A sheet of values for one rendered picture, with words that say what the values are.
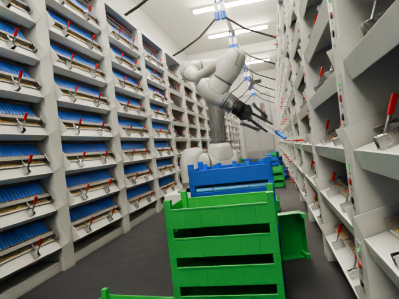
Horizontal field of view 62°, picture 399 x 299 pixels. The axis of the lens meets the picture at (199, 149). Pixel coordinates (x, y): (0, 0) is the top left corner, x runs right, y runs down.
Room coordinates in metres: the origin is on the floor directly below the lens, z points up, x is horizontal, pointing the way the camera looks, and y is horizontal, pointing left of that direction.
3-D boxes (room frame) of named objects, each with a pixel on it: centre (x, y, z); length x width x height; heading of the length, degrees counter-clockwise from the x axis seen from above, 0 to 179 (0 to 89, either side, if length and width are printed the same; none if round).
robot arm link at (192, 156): (2.17, 0.05, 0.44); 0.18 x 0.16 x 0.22; 104
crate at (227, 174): (1.28, -0.12, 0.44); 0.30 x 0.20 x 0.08; 78
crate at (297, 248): (1.48, -0.28, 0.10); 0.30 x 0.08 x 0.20; 95
